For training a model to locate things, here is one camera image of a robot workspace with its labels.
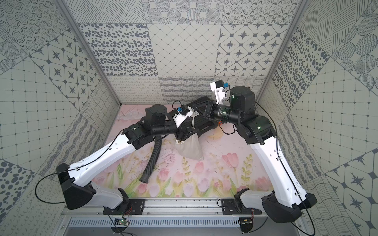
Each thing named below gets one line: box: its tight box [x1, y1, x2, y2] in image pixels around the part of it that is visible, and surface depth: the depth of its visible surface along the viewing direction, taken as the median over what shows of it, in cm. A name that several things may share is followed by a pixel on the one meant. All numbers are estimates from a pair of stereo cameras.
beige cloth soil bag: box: [175, 132, 204, 161], surface depth 82 cm
